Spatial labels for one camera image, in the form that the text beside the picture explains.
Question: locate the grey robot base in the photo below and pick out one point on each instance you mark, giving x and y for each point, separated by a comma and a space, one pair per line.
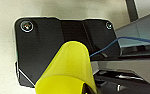
41, 46

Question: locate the steel dishwasher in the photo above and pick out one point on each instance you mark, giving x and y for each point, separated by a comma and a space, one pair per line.
141, 33

